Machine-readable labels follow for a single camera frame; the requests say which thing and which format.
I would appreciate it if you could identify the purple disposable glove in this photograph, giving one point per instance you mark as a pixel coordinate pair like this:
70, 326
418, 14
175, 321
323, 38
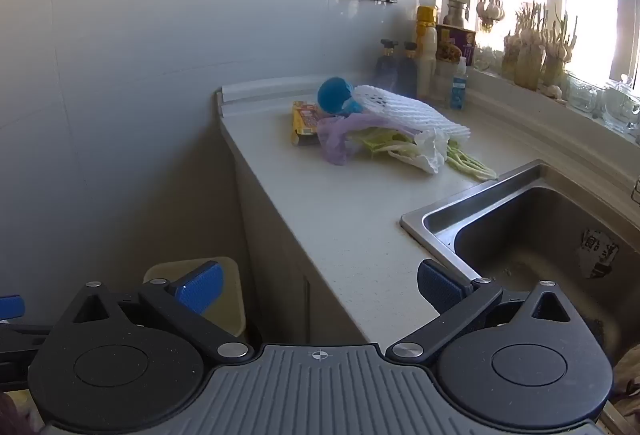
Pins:
337, 135

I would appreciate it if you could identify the white tissue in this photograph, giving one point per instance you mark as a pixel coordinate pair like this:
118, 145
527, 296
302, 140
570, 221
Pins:
430, 150

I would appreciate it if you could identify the hanging garlic bunch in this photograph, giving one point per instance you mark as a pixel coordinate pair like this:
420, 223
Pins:
490, 7

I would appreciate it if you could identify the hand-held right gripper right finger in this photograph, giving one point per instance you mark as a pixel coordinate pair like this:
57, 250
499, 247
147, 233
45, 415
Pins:
440, 290

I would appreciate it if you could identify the wide sprouting garlic jar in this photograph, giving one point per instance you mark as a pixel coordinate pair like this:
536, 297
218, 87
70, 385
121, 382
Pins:
557, 52

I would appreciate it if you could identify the clear plastic bottle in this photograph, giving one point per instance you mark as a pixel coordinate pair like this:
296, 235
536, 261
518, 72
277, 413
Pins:
441, 82

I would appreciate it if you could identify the stainless steel sink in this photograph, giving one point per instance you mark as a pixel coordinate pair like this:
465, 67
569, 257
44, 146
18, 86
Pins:
525, 225

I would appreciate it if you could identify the beige kitchen cabinet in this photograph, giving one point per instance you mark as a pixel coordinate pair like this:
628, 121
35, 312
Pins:
280, 255

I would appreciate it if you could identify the dark glass bottle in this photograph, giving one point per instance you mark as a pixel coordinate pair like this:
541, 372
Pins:
387, 65
408, 67

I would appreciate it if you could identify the purple food box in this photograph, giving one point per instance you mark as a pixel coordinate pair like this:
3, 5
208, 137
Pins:
457, 42

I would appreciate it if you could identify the pale green vegetable stalks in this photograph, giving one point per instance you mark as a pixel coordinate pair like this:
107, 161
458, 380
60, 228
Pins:
470, 162

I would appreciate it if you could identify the lidded clear glass jar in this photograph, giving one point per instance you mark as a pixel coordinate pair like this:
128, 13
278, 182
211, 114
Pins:
620, 102

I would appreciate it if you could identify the blue plastic ball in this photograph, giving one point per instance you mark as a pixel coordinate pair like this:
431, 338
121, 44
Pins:
334, 96

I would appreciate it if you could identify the yellow snack packet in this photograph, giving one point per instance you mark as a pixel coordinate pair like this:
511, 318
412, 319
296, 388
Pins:
304, 120

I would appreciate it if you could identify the small sprouting garlic jar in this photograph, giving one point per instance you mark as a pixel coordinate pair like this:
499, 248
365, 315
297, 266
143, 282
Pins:
510, 52

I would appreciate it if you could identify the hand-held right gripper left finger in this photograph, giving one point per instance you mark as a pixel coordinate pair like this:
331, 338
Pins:
200, 287

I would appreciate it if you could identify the cream plastic trash bin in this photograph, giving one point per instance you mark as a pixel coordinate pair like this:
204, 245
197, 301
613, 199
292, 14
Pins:
230, 305

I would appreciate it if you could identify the torn sticker in sink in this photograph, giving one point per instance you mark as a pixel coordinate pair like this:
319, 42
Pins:
597, 252

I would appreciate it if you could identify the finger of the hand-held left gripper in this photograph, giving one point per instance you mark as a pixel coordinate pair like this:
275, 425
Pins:
11, 306

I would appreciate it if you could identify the yellow capped sauce bottle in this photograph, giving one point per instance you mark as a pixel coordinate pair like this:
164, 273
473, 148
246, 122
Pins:
426, 45

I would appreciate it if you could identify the tall sprouting garlic jar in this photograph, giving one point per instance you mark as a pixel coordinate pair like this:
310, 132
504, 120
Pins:
530, 50

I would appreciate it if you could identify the small glass cup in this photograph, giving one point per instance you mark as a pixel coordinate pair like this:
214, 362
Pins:
485, 59

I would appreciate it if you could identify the green cabbage leaves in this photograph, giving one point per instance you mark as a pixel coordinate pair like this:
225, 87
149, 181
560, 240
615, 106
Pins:
380, 142

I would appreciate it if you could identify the loose garlic bulb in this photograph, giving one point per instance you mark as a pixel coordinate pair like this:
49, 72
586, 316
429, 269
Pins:
554, 91

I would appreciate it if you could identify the white foam fruit net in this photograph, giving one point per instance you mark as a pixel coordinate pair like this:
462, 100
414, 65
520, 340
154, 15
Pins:
400, 107

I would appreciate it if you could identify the small blue label bottle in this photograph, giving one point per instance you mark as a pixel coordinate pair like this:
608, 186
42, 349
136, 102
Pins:
458, 87

